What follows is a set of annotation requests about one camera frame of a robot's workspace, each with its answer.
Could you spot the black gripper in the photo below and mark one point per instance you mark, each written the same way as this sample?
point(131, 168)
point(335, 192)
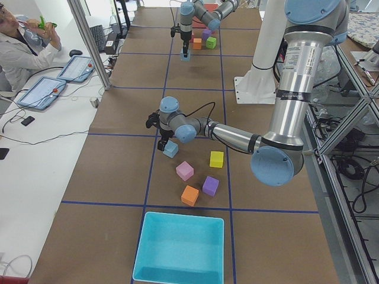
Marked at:
point(185, 36)
point(165, 134)

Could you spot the light blue block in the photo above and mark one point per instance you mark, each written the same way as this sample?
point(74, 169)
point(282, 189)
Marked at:
point(171, 149)
point(185, 56)

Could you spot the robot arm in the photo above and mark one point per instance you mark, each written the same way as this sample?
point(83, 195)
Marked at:
point(290, 43)
point(190, 9)

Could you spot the orange block right side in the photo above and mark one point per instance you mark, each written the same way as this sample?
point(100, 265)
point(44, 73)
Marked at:
point(197, 44)

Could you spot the orange block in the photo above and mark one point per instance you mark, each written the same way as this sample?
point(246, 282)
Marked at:
point(197, 44)
point(190, 195)

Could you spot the purple block right side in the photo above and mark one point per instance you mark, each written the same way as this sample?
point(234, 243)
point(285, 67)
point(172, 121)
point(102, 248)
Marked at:
point(206, 33)

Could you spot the purple block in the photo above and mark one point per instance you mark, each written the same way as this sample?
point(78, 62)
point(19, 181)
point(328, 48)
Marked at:
point(206, 33)
point(210, 185)

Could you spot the green foam block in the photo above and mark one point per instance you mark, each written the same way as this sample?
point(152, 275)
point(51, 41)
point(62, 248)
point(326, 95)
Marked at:
point(211, 43)

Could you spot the pink foam block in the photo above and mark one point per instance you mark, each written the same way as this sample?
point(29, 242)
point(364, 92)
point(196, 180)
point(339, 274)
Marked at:
point(184, 171)

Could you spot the red plastic bin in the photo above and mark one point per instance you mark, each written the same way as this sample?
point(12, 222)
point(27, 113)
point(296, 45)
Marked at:
point(211, 7)

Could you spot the yellow foam block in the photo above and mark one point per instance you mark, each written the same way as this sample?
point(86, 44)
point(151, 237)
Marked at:
point(216, 159)

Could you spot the orange block left side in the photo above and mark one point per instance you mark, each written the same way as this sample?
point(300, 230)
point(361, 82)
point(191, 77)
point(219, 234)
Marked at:
point(190, 195)

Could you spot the purple block left side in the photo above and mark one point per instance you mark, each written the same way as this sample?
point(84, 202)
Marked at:
point(210, 185)

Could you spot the black keyboard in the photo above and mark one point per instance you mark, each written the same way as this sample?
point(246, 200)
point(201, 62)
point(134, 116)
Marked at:
point(97, 33)

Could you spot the cyan plastic bin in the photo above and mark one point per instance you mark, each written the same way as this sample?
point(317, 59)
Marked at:
point(175, 248)

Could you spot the far teach pendant tablet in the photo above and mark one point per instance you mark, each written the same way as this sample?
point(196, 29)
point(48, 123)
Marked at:
point(77, 70)

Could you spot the teach pendant tablet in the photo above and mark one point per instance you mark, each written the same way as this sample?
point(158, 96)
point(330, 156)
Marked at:
point(77, 70)
point(42, 94)

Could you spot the black computer mouse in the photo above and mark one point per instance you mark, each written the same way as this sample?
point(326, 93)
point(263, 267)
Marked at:
point(75, 52)

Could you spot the near teach pendant tablet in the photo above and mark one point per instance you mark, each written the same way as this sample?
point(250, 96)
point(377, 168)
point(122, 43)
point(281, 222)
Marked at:
point(42, 94)

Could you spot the black smartphone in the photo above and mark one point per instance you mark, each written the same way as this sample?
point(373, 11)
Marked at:
point(27, 121)

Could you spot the green handheld object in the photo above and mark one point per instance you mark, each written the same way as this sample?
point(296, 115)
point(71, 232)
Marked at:
point(43, 24)

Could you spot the person in white coat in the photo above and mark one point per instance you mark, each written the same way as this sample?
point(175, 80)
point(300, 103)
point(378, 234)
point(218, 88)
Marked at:
point(24, 48)

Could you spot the aluminium frame post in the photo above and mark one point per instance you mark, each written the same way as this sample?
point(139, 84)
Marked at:
point(84, 30)

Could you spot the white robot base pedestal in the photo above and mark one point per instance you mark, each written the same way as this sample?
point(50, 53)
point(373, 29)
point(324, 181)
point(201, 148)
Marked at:
point(257, 86)

